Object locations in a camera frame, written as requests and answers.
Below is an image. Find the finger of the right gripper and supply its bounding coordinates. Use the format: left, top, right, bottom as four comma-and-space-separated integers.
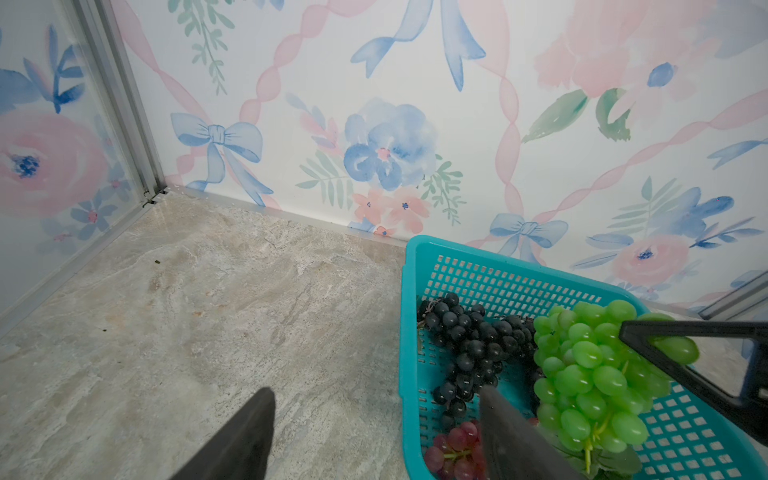
619, 320, 767, 446

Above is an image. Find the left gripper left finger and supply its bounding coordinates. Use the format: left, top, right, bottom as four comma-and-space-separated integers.
172, 387, 276, 480

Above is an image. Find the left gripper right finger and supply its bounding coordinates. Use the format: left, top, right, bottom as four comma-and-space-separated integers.
479, 386, 583, 480

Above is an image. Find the green grape bunch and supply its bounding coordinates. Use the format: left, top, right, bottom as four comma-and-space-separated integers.
533, 300, 671, 465

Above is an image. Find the red grape bunch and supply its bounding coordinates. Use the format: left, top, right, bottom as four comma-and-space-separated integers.
423, 420, 487, 480

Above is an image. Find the teal plastic basket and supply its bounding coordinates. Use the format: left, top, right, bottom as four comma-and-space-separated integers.
399, 235, 767, 479

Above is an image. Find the dark purple grape bunch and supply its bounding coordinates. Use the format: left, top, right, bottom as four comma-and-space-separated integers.
417, 292, 543, 431

